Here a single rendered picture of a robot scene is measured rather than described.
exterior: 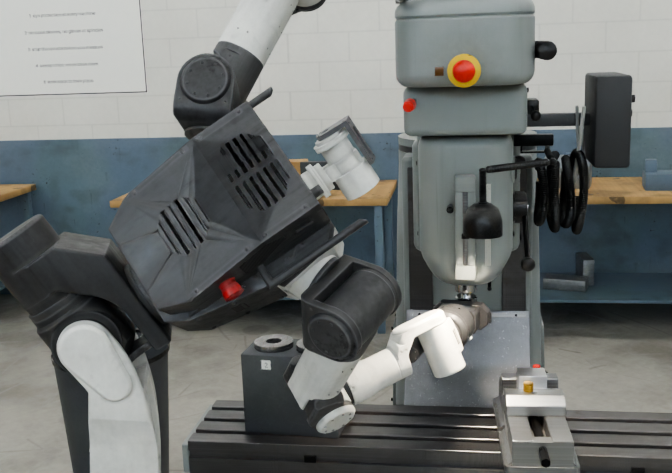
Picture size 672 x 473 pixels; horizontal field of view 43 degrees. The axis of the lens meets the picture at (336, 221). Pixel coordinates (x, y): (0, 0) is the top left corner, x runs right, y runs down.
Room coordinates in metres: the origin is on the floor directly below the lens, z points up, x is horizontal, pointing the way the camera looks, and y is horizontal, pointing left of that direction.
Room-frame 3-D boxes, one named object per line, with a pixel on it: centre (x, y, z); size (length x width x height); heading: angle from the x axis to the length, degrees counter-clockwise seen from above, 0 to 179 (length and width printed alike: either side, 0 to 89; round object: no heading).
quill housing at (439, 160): (1.81, -0.28, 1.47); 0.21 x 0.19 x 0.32; 81
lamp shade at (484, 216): (1.56, -0.27, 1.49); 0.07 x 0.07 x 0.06
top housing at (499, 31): (1.83, -0.28, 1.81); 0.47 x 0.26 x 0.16; 171
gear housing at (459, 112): (1.85, -0.29, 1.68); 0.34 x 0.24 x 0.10; 171
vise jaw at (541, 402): (1.73, -0.41, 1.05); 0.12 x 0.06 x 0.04; 84
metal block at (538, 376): (1.79, -0.42, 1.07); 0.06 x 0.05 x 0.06; 84
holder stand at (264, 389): (1.86, 0.10, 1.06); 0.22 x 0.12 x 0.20; 76
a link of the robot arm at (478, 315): (1.73, -0.24, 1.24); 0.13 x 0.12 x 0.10; 68
